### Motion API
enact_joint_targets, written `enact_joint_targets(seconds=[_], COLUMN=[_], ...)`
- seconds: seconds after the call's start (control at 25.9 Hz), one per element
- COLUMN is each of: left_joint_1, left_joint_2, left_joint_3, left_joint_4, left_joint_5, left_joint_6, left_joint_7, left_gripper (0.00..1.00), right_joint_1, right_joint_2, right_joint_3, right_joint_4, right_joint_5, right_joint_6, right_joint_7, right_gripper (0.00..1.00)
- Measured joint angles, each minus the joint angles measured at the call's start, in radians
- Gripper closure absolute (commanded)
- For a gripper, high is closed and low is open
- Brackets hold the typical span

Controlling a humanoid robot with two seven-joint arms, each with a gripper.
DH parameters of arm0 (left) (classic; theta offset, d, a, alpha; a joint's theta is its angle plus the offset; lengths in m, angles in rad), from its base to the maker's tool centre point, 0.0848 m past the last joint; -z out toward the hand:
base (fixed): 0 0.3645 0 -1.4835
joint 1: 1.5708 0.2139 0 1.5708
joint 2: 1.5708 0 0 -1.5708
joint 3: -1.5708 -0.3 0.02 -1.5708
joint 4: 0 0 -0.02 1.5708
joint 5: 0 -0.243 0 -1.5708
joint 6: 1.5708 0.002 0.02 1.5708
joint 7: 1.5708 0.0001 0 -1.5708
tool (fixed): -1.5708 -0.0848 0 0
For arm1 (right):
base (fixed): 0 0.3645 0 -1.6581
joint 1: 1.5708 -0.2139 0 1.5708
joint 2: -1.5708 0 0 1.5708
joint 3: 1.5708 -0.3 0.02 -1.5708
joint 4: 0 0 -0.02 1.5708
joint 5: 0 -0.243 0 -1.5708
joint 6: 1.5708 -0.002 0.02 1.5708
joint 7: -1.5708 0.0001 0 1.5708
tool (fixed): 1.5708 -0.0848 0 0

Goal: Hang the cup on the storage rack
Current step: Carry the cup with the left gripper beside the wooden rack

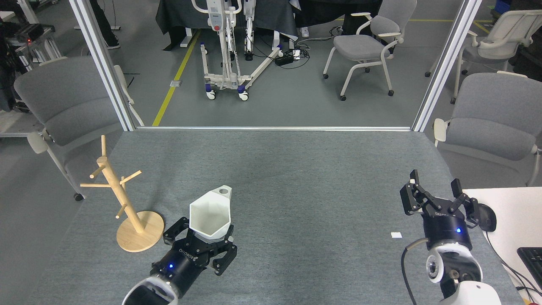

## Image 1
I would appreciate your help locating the metal equipment rack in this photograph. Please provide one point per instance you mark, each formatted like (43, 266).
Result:
(36, 44)

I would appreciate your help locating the wooden cup rack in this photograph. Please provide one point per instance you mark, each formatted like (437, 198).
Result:
(137, 237)

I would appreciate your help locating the person's foot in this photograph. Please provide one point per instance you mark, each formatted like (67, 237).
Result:
(305, 31)

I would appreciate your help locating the person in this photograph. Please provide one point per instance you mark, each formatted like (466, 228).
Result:
(103, 25)

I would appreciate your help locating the black computer mouse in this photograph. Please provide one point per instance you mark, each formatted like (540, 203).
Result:
(489, 218)

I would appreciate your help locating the black power strip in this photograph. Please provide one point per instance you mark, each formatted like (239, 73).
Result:
(286, 58)

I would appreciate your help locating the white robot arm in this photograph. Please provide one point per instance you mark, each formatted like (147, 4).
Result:
(148, 292)
(457, 267)

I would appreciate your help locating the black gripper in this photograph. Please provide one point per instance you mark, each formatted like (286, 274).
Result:
(446, 231)
(182, 264)

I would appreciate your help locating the metal floor plate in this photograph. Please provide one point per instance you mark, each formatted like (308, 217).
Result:
(175, 83)

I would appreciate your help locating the white faceted cup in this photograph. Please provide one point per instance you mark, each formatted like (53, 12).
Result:
(209, 214)

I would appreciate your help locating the silver aluminium post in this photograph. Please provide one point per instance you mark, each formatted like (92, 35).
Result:
(103, 63)
(444, 67)

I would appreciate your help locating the black keyboard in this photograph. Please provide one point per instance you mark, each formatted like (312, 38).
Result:
(532, 262)

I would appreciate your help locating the black table cloth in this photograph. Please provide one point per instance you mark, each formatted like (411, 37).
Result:
(178, 17)

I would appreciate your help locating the small white sticker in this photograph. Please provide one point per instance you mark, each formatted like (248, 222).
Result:
(396, 235)

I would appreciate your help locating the silver table edge rail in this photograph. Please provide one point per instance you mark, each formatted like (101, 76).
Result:
(275, 128)

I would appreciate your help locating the grey chair with white frame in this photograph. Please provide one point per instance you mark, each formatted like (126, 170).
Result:
(504, 42)
(495, 123)
(72, 106)
(360, 46)

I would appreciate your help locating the white stand on wheels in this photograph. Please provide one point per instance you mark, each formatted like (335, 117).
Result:
(224, 78)

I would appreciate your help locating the white desk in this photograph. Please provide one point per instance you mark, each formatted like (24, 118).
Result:
(516, 212)

